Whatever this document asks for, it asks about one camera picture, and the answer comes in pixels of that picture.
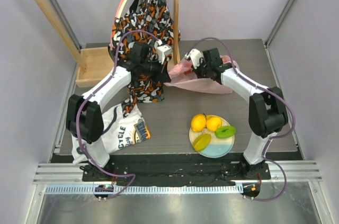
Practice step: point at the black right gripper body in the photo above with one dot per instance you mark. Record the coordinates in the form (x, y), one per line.
(198, 68)

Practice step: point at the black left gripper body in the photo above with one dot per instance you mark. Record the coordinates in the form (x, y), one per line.
(154, 69)

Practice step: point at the pink plastic bag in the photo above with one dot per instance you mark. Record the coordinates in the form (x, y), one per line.
(183, 77)

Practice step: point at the wooden clothes rack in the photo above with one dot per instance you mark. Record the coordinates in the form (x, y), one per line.
(83, 26)

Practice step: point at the orange fake fruit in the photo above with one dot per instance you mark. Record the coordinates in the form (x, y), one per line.
(213, 122)

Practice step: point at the yellow fake lemon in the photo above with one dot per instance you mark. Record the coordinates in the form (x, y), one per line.
(198, 122)

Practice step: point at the green fake fruit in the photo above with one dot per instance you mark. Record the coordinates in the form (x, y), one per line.
(224, 132)

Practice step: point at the yellow green fake starfruit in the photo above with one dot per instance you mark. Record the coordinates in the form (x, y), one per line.
(201, 142)

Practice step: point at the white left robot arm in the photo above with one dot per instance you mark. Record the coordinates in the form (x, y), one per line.
(84, 113)

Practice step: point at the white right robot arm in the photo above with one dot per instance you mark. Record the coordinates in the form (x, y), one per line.
(267, 113)

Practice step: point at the camouflage patterned shorts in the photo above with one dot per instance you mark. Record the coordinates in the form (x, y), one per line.
(146, 21)

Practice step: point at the white printed t-shirt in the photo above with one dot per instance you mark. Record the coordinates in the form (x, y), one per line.
(117, 132)

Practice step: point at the cream and blue plate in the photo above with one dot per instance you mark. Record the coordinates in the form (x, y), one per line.
(217, 147)

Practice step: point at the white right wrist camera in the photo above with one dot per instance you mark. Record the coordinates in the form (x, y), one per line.
(195, 56)

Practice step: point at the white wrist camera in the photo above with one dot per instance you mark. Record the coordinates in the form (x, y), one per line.
(195, 56)
(163, 51)

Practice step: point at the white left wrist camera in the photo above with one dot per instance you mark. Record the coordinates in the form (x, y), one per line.
(163, 51)

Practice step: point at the slotted cable duct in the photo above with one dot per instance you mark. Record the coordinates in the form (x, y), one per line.
(63, 189)

